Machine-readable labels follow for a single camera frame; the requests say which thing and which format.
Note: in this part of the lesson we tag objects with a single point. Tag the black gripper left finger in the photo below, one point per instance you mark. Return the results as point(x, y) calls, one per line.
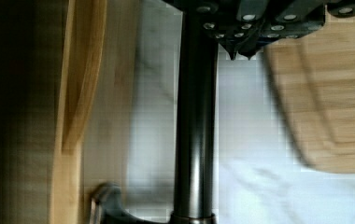
point(234, 24)

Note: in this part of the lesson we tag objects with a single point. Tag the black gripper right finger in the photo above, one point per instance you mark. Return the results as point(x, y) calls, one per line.
point(271, 20)

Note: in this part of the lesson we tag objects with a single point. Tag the black metal drawer handle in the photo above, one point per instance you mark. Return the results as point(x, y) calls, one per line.
point(196, 102)

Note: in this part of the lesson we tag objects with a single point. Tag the bamboo cutting board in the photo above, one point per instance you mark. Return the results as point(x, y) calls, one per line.
point(314, 77)

